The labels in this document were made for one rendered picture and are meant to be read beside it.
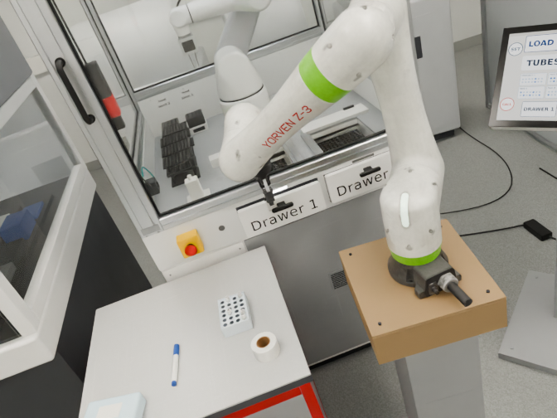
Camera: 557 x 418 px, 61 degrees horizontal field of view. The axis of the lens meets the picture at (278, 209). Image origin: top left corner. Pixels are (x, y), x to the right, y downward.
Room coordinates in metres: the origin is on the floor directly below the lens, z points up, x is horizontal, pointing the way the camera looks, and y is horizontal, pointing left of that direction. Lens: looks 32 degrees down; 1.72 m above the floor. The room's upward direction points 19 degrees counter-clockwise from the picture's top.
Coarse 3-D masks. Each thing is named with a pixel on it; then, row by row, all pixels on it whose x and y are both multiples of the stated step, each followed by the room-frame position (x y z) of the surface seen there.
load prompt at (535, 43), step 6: (528, 36) 1.35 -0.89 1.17; (534, 36) 1.33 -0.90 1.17; (540, 36) 1.32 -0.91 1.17; (546, 36) 1.31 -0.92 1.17; (552, 36) 1.30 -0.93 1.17; (528, 42) 1.34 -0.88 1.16; (534, 42) 1.32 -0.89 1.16; (540, 42) 1.31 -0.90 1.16; (546, 42) 1.30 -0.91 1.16; (552, 42) 1.29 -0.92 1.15; (528, 48) 1.33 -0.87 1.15; (534, 48) 1.32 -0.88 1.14; (540, 48) 1.30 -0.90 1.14; (546, 48) 1.29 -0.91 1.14; (552, 48) 1.28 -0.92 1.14
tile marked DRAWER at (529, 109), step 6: (522, 102) 1.25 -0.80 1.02; (528, 102) 1.24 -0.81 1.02; (534, 102) 1.23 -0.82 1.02; (540, 102) 1.21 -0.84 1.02; (546, 102) 1.20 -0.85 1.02; (552, 102) 1.19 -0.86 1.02; (522, 108) 1.24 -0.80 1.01; (528, 108) 1.23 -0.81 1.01; (534, 108) 1.22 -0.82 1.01; (540, 108) 1.20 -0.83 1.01; (546, 108) 1.19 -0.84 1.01; (552, 108) 1.18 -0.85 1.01; (522, 114) 1.23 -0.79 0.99; (528, 114) 1.22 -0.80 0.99; (534, 114) 1.21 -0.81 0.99; (540, 114) 1.19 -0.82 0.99; (546, 114) 1.18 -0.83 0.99; (552, 114) 1.17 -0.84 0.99
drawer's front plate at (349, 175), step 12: (384, 156) 1.38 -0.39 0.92; (348, 168) 1.37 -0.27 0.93; (360, 168) 1.38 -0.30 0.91; (384, 168) 1.38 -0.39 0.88; (336, 180) 1.37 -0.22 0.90; (348, 180) 1.37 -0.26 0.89; (360, 180) 1.37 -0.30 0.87; (372, 180) 1.38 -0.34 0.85; (384, 180) 1.38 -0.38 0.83; (336, 192) 1.37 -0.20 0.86; (348, 192) 1.37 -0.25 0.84; (360, 192) 1.37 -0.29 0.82
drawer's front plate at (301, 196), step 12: (288, 192) 1.35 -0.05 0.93; (300, 192) 1.35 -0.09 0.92; (312, 192) 1.35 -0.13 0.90; (264, 204) 1.34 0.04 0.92; (300, 204) 1.35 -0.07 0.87; (312, 204) 1.35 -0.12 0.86; (324, 204) 1.35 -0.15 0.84; (240, 216) 1.34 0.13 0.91; (252, 216) 1.34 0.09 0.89; (264, 216) 1.34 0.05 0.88; (276, 216) 1.34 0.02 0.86; (288, 216) 1.35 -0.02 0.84; (300, 216) 1.35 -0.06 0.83; (252, 228) 1.34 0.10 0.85; (264, 228) 1.34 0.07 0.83
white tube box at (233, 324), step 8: (232, 296) 1.11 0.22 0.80; (224, 304) 1.08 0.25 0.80; (232, 304) 1.07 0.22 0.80; (240, 304) 1.06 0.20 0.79; (248, 304) 1.08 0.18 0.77; (224, 312) 1.06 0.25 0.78; (232, 312) 1.04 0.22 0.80; (248, 312) 1.02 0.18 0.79; (224, 320) 1.02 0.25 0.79; (232, 320) 1.01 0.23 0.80; (240, 320) 0.99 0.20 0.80; (248, 320) 0.99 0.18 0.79; (224, 328) 0.98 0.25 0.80; (232, 328) 0.98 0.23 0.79; (240, 328) 0.99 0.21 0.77; (248, 328) 0.99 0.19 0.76
